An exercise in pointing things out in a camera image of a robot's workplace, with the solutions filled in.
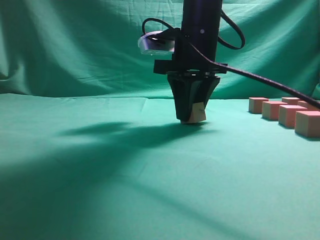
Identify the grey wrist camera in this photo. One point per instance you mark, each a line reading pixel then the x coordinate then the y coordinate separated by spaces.
pixel 153 43

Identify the green cloth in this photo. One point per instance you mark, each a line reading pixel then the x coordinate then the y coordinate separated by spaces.
pixel 90 147

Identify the pink wooden cube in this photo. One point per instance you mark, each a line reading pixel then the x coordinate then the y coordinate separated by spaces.
pixel 256 104
pixel 307 123
pixel 197 114
pixel 287 115
pixel 270 110
pixel 290 100
pixel 307 105

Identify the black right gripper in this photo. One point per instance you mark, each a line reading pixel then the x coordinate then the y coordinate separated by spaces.
pixel 193 52

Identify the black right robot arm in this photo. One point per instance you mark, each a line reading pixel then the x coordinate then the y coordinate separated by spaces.
pixel 189 72

